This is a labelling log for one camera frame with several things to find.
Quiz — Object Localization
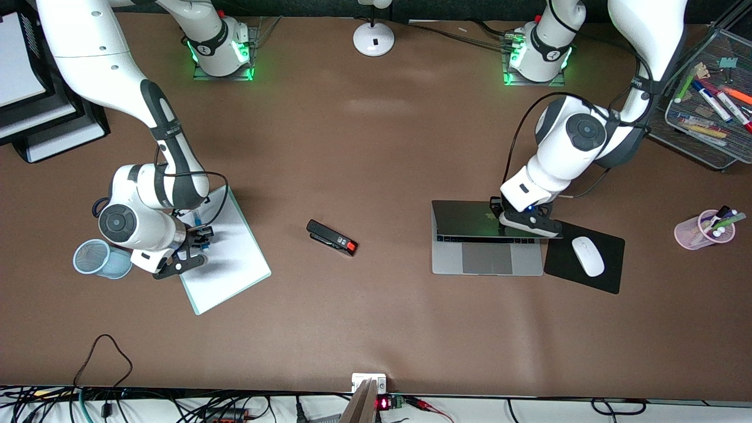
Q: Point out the silver laptop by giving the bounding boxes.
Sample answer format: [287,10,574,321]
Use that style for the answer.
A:
[431,200,563,277]

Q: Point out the green marker with white tip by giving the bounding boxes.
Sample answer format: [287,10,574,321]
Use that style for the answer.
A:
[674,66,704,104]

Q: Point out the blue capped white marker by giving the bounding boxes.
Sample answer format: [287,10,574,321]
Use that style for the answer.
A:
[692,79,733,123]

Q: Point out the red capped white marker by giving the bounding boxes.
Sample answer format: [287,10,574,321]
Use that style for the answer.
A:
[714,90,752,133]

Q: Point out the teal clipboard with white paper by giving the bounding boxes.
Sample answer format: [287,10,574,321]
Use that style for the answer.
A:
[176,187,272,316]

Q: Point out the black mouse pad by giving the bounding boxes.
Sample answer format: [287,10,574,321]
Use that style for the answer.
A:
[543,220,626,295]

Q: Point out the white computer mouse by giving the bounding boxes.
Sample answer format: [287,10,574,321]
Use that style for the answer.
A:
[572,236,606,278]

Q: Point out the blue mesh pen cup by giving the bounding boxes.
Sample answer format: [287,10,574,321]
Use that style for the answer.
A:
[73,239,133,280]

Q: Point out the black stapler with red end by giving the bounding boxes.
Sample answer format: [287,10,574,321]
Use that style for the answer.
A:
[306,219,358,257]

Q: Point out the pink mesh pen cup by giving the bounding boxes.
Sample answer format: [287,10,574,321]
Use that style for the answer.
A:
[674,209,736,251]

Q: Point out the black stacked paper tray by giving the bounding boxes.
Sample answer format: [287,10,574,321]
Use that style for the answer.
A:
[0,11,111,164]

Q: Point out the white paper sheet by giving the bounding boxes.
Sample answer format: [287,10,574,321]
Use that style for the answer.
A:
[26,116,108,163]

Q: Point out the white round stand base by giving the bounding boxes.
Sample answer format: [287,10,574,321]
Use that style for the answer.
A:
[352,0,395,58]

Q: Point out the white socket box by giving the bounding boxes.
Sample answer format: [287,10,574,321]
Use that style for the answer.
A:
[351,373,387,394]

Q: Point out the orange highlighter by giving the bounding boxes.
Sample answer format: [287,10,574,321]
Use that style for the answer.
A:
[721,85,752,106]

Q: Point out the white paper stack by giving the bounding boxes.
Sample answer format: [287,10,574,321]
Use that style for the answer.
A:
[0,13,48,108]

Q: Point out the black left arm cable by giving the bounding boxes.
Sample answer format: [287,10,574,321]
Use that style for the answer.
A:
[502,56,654,202]

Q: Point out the black looped cord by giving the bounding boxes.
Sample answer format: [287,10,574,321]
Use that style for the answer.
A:
[73,334,133,406]

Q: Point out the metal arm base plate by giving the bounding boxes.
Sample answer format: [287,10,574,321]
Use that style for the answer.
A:
[501,32,568,88]
[193,26,257,82]

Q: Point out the black wire mesh desk organizer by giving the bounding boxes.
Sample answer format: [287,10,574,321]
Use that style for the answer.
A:
[646,6,752,172]

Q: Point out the black table cable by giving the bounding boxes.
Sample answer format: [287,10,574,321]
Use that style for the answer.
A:
[388,18,518,53]

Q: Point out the black floor cable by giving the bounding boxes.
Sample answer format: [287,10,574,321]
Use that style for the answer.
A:
[590,398,648,415]

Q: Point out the red wires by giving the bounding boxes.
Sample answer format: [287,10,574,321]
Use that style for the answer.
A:
[405,397,454,423]

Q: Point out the grey camera post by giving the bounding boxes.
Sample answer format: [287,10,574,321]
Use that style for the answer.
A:
[340,379,378,423]

